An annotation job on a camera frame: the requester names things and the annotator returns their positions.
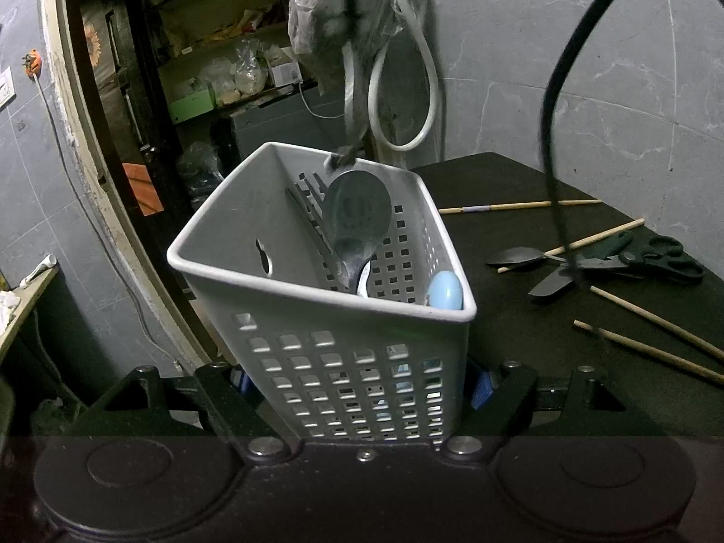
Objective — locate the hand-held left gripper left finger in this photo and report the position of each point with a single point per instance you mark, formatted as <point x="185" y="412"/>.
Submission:
<point x="244" y="383"/>

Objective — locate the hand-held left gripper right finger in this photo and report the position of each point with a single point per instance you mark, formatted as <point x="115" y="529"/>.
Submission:
<point x="481" y="391"/>

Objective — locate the white perforated utensil basket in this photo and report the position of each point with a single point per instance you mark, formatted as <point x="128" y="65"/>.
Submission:
<point x="317" y="317"/>

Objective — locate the light blue spoon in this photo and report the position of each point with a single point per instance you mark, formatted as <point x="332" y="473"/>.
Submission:
<point x="444" y="291"/>

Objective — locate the wooden chopstick with patterned band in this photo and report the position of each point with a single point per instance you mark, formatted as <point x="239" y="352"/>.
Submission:
<point x="520" y="205"/>

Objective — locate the dark green scissors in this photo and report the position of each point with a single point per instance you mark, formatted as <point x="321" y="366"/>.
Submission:
<point x="608" y="249"/>

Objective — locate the large metal spoon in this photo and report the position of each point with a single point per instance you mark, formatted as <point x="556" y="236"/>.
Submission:
<point x="356" y="209"/>

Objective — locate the hanging clear plastic bag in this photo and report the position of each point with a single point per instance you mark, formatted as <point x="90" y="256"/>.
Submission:
<point x="317" y="51"/>

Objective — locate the small white box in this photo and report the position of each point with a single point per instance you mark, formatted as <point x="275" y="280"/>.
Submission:
<point x="285" y="73"/>

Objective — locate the clear plastic food bag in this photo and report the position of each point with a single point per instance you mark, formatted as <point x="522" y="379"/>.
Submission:
<point x="249" y="79"/>

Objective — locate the small metal spoon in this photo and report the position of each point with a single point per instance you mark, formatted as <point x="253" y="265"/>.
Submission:
<point x="514" y="256"/>

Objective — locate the wooden storage shelf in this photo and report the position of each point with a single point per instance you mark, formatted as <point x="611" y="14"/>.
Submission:
<point x="215" y="52"/>

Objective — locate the grey appliance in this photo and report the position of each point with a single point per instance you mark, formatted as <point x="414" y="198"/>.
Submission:
<point x="271" y="124"/>

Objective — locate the metal fork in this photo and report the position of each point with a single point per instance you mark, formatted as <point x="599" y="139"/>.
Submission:
<point x="346" y="268"/>

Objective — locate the green box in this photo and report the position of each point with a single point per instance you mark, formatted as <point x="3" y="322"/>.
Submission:
<point x="192" y="106"/>

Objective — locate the orange panel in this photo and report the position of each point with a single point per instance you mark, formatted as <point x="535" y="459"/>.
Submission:
<point x="141" y="189"/>

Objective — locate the wooden side table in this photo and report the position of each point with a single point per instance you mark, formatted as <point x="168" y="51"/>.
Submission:
<point x="31" y="297"/>

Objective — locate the white tube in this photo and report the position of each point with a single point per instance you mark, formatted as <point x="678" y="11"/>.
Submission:
<point x="38" y="270"/>

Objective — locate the dark tall cabinet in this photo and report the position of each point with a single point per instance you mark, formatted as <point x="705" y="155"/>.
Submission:
<point x="119" y="102"/>

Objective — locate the white cloth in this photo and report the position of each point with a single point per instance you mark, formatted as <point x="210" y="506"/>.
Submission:
<point x="7" y="308"/>

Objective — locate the sunflower sticker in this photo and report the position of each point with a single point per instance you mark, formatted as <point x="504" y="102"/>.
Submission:
<point x="93" y="45"/>

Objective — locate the orange plug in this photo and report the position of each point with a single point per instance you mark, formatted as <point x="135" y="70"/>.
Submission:
<point x="33" y="63"/>

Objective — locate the cream door frame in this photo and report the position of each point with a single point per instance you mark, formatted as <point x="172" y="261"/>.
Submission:
<point x="70" y="113"/>

